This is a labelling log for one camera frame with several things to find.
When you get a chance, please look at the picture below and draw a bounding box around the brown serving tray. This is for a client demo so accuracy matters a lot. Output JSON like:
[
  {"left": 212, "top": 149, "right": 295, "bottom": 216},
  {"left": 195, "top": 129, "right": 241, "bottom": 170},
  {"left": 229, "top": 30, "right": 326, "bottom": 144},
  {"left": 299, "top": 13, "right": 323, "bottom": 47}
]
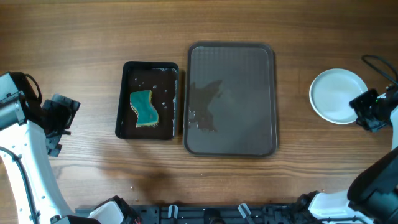
[{"left": 183, "top": 41, "right": 278, "bottom": 158}]

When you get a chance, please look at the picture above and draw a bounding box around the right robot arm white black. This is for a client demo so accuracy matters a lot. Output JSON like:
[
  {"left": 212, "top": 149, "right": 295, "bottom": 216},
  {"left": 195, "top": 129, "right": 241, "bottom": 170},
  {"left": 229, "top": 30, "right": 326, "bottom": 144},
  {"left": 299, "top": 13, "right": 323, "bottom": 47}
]
[{"left": 308, "top": 85, "right": 397, "bottom": 223}]

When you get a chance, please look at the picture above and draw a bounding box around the teal yellow sponge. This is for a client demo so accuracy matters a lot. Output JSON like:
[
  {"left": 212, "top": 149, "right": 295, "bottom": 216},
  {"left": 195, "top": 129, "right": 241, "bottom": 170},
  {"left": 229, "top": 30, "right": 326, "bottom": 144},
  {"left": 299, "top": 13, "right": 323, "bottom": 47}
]
[{"left": 129, "top": 90, "right": 159, "bottom": 128}]

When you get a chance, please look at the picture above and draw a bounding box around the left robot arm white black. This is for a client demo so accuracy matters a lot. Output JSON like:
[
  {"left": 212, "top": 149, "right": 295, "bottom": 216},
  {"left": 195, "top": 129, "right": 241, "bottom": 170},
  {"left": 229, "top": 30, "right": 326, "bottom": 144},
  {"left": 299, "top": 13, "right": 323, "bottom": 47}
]
[{"left": 1, "top": 72, "right": 97, "bottom": 223}]

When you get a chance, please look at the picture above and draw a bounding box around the black water tray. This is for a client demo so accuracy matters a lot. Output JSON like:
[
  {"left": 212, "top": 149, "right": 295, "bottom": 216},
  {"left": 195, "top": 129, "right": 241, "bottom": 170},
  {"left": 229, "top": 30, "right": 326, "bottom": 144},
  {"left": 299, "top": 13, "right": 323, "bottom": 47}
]
[{"left": 115, "top": 61, "right": 179, "bottom": 140}]

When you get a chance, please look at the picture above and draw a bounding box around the white plate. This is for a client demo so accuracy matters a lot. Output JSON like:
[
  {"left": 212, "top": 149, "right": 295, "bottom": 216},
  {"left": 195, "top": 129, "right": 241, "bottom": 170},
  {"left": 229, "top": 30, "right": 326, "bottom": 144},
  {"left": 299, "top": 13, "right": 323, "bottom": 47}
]
[{"left": 308, "top": 68, "right": 368, "bottom": 124}]

